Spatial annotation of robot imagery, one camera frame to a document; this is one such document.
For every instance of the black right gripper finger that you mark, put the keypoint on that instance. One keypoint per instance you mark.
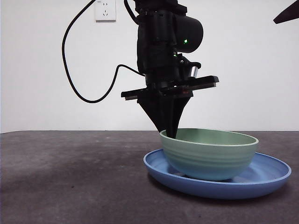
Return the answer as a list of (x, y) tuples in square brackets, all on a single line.
[(290, 14)]

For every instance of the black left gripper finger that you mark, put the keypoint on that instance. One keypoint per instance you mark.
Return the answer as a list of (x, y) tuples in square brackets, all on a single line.
[(156, 112), (175, 109)]

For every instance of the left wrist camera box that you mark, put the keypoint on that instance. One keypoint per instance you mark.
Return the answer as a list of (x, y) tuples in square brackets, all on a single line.
[(194, 71)]

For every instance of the blue round plate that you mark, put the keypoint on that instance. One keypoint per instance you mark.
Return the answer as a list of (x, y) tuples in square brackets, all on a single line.
[(210, 190)]

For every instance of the white wall socket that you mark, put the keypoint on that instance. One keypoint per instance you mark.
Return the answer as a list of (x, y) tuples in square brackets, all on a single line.
[(106, 14)]

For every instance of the green ribbed bowl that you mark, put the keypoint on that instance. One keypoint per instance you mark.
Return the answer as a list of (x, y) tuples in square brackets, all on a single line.
[(210, 161)]

